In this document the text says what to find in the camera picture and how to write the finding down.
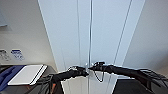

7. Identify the white wall sign blue print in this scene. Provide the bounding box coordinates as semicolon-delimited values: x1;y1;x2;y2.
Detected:
10;48;25;61

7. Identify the white wardrobe door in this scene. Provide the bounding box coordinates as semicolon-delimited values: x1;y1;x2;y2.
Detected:
37;0;92;94
89;0;146;94

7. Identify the white wall sign black print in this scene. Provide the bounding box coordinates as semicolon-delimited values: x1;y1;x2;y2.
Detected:
0;49;11;62

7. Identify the grey wall-mounted board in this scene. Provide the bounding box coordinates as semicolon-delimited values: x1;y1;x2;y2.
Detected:
0;9;9;29

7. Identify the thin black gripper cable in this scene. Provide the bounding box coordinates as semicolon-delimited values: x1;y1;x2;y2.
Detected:
93;70;105;83

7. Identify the orange folding frame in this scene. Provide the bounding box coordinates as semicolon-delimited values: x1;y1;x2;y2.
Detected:
49;82;57;93

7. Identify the flat white board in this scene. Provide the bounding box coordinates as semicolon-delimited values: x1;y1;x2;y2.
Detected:
6;63;49;86

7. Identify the blue plastic object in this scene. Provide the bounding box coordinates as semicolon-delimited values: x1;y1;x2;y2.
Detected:
0;65;25;92

